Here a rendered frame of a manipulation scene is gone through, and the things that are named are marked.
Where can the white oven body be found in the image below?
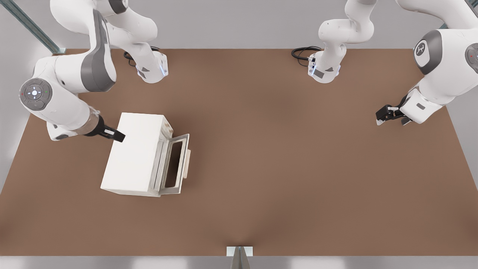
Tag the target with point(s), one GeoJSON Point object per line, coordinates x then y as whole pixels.
{"type": "Point", "coordinates": [134, 153]}

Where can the silver frame post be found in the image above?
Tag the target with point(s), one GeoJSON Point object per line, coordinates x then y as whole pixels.
{"type": "Point", "coordinates": [30, 26]}
{"type": "Point", "coordinates": [239, 257]}

